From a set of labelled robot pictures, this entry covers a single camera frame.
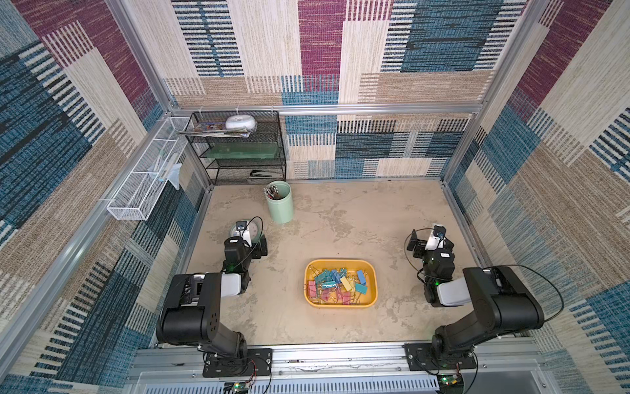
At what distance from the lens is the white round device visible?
896 millimetres

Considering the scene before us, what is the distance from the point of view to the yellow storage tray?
85 cm

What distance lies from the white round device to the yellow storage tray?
538mm
